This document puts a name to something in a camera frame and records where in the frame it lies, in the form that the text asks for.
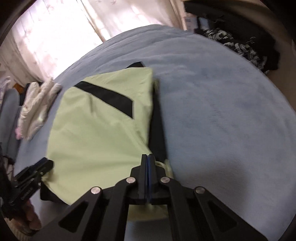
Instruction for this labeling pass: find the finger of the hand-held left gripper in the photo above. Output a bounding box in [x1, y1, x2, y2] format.
[14, 158, 48, 179]
[22, 160, 54, 186]

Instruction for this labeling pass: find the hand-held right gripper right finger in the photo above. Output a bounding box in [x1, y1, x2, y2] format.
[147, 154, 269, 241]

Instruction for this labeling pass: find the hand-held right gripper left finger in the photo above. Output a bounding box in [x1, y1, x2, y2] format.
[40, 154, 148, 241]

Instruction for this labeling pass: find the green and black hooded jacket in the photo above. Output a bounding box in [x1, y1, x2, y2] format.
[40, 61, 174, 220]

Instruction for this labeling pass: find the person's left hand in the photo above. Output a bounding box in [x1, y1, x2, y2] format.
[13, 199, 42, 235]

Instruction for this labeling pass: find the folded blue fleece blanket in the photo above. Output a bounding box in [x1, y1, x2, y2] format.
[0, 89, 22, 160]

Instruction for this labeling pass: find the white puffer jacket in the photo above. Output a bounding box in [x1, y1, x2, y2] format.
[17, 77, 62, 141]

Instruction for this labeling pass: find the white floral curtain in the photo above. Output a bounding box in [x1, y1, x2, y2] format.
[0, 0, 184, 82]

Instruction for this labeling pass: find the black and white patterned garment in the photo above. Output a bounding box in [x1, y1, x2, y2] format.
[203, 28, 271, 73]

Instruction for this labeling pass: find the white labelled box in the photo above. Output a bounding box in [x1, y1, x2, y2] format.
[185, 16, 197, 30]

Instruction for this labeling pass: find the black clothing pile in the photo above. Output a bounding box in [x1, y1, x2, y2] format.
[185, 0, 282, 73]

